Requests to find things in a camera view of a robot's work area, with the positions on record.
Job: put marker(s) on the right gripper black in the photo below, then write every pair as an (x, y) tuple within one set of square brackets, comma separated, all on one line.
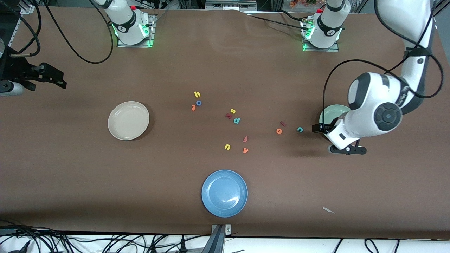
[(14, 70)]

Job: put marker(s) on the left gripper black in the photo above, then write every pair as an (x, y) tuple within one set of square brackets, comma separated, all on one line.
[(319, 129)]

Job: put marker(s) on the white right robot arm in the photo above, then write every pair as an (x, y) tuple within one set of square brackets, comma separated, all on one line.
[(126, 21)]

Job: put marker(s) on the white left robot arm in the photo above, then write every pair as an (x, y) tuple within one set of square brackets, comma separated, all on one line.
[(372, 105)]

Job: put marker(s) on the green plate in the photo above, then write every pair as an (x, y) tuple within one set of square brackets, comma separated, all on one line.
[(334, 111)]

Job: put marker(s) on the white paper scrap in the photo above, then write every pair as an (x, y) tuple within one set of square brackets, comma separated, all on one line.
[(327, 209)]

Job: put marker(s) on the beige brown plate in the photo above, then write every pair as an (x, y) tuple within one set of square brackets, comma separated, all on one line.
[(128, 121)]

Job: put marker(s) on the blue plate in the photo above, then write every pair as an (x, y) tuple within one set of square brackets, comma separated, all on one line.
[(224, 193)]

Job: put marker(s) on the brown table cover sheet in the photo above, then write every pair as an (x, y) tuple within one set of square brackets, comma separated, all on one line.
[(175, 158)]

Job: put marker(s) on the grey power strip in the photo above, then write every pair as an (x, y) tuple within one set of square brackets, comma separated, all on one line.
[(230, 5)]

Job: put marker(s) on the black power plug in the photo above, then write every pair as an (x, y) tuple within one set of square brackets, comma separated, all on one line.
[(182, 245)]

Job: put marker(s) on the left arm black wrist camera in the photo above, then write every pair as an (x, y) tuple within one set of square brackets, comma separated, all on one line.
[(348, 150)]

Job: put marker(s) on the aluminium frame profile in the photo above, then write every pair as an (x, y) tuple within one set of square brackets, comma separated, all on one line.
[(442, 8), (28, 7)]

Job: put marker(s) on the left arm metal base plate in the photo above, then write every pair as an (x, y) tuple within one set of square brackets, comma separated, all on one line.
[(321, 50)]

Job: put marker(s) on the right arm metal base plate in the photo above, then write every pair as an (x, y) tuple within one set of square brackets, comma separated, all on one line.
[(152, 33)]

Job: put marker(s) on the silver metal bracket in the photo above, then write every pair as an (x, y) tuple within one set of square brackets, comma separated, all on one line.
[(227, 227)]

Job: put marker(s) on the black mount beam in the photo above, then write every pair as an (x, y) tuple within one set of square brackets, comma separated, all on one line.
[(214, 244)]

